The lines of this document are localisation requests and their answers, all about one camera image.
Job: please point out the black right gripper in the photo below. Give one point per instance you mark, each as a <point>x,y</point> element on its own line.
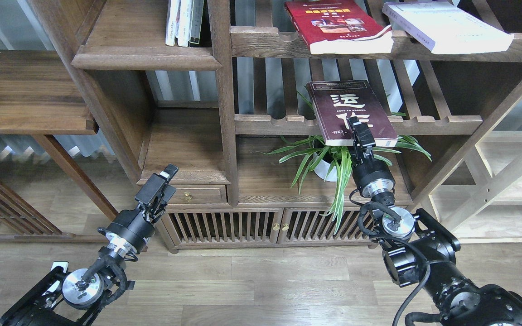
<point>371,176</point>

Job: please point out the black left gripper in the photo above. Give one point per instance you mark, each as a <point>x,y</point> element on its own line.
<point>130,232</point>

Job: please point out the dark maroon book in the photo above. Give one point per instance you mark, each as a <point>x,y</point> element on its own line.
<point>336,101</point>

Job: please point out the white book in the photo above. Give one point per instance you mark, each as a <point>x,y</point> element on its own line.
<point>446,29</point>
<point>172,20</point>
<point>184,22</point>

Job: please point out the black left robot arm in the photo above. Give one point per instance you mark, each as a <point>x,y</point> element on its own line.
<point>76,298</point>

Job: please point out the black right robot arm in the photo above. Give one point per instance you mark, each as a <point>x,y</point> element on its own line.
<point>417,249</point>

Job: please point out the light wooden shelf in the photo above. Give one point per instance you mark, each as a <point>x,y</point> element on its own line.
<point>481,202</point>

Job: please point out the small wooden drawer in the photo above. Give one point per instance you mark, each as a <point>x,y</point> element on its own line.
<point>199,194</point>

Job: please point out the white plant pot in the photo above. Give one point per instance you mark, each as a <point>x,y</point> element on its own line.
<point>324,172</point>

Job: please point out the left slatted cabinet door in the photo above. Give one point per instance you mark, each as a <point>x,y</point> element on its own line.
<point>223,227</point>

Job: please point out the slatted cabinet door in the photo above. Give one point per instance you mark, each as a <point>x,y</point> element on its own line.
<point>309,226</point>
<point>223,227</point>

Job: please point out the dark wooden bookshelf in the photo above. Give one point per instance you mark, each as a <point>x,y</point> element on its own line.
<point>211,110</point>

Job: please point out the right slatted cabinet door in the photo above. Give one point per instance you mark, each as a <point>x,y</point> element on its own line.
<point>309,226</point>

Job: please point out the red book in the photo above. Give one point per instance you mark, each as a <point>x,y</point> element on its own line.
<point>338,27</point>

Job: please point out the dark wooden side table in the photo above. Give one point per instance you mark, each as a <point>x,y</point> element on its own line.
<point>39,102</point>

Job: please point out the dark slatted wooden rack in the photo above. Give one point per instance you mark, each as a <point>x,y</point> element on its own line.
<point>26,222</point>

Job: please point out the dark upright book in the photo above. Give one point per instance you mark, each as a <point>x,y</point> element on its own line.
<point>196,23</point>

